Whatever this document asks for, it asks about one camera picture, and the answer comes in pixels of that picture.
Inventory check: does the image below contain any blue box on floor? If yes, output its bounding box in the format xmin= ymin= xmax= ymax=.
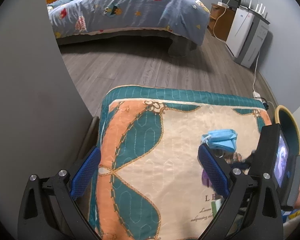
xmin=281 ymin=209 xmax=300 ymax=223

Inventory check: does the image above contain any white power cable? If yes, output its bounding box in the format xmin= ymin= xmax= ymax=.
xmin=251 ymin=49 xmax=262 ymax=93

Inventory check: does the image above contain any yellow rimmed teal trash bin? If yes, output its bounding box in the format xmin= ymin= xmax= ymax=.
xmin=274 ymin=105 xmax=300 ymax=155

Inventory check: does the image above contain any purple bottle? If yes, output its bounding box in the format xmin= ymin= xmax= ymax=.
xmin=202 ymin=170 xmax=211 ymax=187

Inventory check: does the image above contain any patterned teal orange cushion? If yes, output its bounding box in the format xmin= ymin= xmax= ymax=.
xmin=89 ymin=86 xmax=271 ymax=239

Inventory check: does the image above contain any bed with blue duvet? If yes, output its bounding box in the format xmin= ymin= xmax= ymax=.
xmin=47 ymin=0 xmax=210 ymax=46

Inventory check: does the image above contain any white wifi router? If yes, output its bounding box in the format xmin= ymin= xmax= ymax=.
xmin=245 ymin=0 xmax=267 ymax=19

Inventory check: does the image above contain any white medicine box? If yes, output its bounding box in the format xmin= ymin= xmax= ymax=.
xmin=211 ymin=198 xmax=224 ymax=217

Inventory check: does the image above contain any white grey air purifier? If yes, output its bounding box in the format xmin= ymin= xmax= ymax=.
xmin=225 ymin=6 xmax=270 ymax=68

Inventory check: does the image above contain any wooden side cabinet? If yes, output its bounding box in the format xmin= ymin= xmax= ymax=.
xmin=207 ymin=3 xmax=235 ymax=42

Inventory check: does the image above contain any white power strip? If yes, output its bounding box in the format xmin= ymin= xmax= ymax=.
xmin=253 ymin=91 xmax=262 ymax=102

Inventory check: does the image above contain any blue face mask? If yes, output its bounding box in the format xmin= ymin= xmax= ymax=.
xmin=200 ymin=129 xmax=237 ymax=153

